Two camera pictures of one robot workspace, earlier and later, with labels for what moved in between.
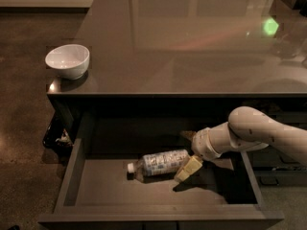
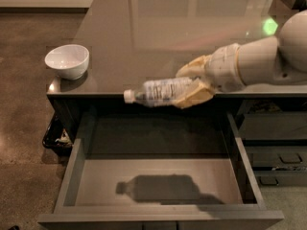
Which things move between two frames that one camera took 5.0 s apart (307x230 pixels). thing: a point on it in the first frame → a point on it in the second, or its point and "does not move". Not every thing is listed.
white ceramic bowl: x=71 y=60 does not move
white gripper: x=200 y=145 → x=223 y=66
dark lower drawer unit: x=274 y=168 does not move
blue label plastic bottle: x=157 y=167 → x=158 y=93
